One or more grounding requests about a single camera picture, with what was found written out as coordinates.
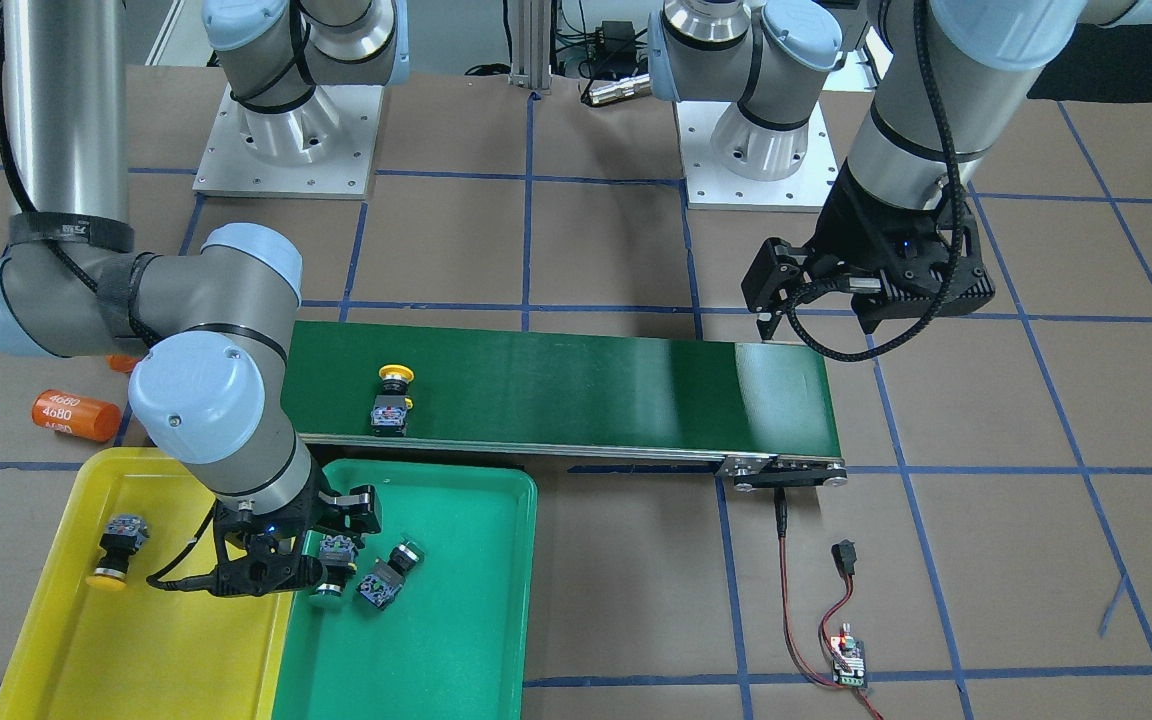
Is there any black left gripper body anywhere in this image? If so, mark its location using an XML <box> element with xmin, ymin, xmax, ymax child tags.
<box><xmin>812</xmin><ymin>167</ymin><xmax>952</xmax><ymax>333</ymax></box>

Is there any yellow push button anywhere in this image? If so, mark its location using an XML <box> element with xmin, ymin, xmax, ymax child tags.
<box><xmin>84</xmin><ymin>511</ymin><xmax>151</xmax><ymax>591</ymax></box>
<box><xmin>369</xmin><ymin>364</ymin><xmax>414</xmax><ymax>437</ymax></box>

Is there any yellow push button bottom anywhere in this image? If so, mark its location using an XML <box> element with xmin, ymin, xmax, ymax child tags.
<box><xmin>369</xmin><ymin>364</ymin><xmax>414</xmax><ymax>437</ymax></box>

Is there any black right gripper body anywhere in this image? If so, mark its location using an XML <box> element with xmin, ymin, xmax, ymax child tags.
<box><xmin>206</xmin><ymin>470</ymin><xmax>329</xmax><ymax>597</ymax></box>

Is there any green push button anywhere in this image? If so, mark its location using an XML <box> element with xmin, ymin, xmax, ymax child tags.
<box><xmin>356</xmin><ymin>539</ymin><xmax>429</xmax><ymax>611</ymax></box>
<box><xmin>308</xmin><ymin>536</ymin><xmax>358</xmax><ymax>609</ymax></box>

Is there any aluminium frame post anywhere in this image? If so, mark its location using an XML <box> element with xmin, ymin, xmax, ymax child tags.
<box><xmin>502</xmin><ymin>0</ymin><xmax>556</xmax><ymax>96</ymax></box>

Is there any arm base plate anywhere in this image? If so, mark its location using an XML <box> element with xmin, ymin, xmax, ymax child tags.
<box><xmin>194</xmin><ymin>86</ymin><xmax>384</xmax><ymax>200</ymax></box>
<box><xmin>675</xmin><ymin>103</ymin><xmax>838</xmax><ymax>213</ymax></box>

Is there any green plastic tray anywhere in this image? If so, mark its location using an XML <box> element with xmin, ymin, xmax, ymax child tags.
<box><xmin>271</xmin><ymin>458</ymin><xmax>538</xmax><ymax>719</ymax></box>

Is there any small motor controller board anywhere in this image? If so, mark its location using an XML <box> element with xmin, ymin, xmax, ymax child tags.
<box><xmin>826</xmin><ymin>632</ymin><xmax>869</xmax><ymax>691</ymax></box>

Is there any red black power cable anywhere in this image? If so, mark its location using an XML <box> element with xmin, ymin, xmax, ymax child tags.
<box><xmin>770</xmin><ymin>486</ymin><xmax>887</xmax><ymax>720</ymax></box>

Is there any black power adapter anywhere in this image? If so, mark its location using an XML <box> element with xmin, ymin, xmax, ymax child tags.
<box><xmin>593</xmin><ymin>20</ymin><xmax>641</xmax><ymax>65</ymax></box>

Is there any orange cylinder with 4680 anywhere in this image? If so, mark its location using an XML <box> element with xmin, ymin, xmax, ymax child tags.
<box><xmin>29</xmin><ymin>389</ymin><xmax>123</xmax><ymax>444</ymax></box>

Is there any green conveyor belt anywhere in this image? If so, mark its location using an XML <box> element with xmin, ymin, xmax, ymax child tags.
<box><xmin>282</xmin><ymin>323</ymin><xmax>847</xmax><ymax>488</ymax></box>

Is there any plain orange cylinder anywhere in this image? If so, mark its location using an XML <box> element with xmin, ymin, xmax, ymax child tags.
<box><xmin>105</xmin><ymin>354</ymin><xmax>141</xmax><ymax>374</ymax></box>

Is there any yellow push button top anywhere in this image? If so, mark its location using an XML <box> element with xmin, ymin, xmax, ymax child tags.
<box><xmin>84</xmin><ymin>511</ymin><xmax>151</xmax><ymax>591</ymax></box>

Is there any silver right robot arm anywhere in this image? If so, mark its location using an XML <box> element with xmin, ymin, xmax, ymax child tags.
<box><xmin>0</xmin><ymin>1</ymin><xmax>381</xmax><ymax>597</ymax></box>

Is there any yellow plastic tray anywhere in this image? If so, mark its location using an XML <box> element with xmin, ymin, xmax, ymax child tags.
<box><xmin>0</xmin><ymin>448</ymin><xmax>291</xmax><ymax>719</ymax></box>

